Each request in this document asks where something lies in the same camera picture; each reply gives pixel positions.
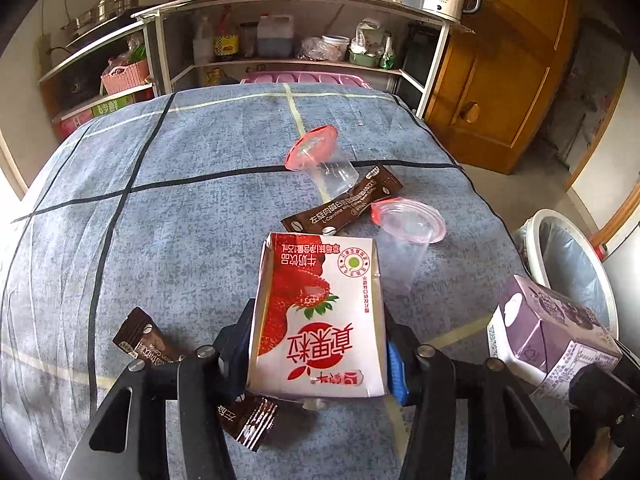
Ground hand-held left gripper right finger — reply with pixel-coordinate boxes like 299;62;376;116
385;310;573;480

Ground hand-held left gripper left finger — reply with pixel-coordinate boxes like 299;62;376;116
60;299;257;480

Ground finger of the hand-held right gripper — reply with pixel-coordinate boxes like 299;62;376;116
570;364;632;413

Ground brown coffee sachet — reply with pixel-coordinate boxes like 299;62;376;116
217;395;280;448
281;165;405;236
112;307;188;368

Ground purple milk carton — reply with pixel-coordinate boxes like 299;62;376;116
486;275;623;403

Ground red strawberry milk carton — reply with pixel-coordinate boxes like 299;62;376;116
246;232;390;401

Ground clear cup with red lid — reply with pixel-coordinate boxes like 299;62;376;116
370;197;447;297
285;125;361;200

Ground white trash bin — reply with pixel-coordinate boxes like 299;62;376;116
512;208;621;341

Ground green pink cardboard box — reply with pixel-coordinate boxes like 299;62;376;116
52;91;151;137

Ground pink storage box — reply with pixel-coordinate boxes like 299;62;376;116
239;71;373;92

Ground pink woven basket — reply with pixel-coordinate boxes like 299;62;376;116
101;58;151;95

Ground black appliance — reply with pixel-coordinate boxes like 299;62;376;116
400;25;443;111

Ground clear plastic bottle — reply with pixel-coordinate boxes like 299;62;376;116
192;17;215;65

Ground sauce bottle with yellow label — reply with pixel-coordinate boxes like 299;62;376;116
215;7;241;61

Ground crumpled clear plastic bag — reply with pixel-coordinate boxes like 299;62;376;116
300;37;346;62

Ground wooden door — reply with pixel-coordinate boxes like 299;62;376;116
424;0;583;176

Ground plastic jug with dark liquid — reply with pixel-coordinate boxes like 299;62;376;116
256;14;295;58

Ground white lidded jar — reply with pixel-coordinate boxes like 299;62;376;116
321;35;351;61

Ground low white shelf stand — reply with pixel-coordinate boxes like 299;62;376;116
37;20;161;141

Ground white metal shelf rack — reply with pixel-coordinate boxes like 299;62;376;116
132;0;473;116

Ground steel pan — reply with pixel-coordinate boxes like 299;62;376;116
61;10;110;37

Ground steel steamer pot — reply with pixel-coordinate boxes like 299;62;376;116
96;0;144;20

